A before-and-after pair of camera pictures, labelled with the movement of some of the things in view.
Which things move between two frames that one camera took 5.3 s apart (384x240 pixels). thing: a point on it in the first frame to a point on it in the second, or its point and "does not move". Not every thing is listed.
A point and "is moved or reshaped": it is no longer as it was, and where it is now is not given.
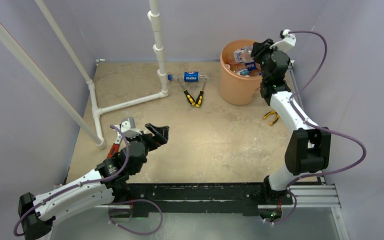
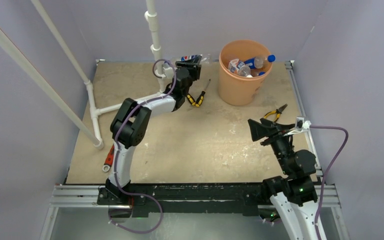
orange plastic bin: [234, 89] does not move
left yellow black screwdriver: [189, 98] does not move
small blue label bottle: [243, 55] to [244, 69]
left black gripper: [157, 140] to [192, 66]
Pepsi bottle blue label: [189, 77] is moved or reshaped
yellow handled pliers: [271, 112] does not move
